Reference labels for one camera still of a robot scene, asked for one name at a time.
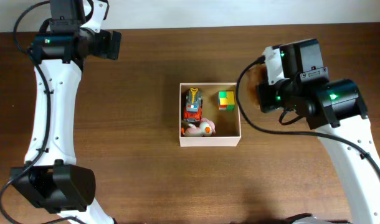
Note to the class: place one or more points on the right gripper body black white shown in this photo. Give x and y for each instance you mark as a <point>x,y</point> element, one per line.
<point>276,93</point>

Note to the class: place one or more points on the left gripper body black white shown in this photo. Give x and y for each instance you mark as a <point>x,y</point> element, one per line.
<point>109,43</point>

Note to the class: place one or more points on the brown teddy bear plush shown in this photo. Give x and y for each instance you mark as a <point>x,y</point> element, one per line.
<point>255,75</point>

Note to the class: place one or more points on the colourful puzzle cube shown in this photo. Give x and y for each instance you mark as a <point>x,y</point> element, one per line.
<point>226,100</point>

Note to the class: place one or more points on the pink white toy duck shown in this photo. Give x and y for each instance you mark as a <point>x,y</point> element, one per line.
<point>206,128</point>

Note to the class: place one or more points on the red grey toy truck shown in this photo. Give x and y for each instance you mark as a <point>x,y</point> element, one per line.
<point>193,106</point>

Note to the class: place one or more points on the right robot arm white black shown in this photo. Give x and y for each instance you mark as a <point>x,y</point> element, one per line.
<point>337,113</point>

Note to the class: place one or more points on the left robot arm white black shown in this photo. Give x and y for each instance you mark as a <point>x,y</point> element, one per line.
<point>50,177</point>

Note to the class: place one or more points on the white open cardboard box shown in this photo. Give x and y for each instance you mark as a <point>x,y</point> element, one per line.
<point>228,128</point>

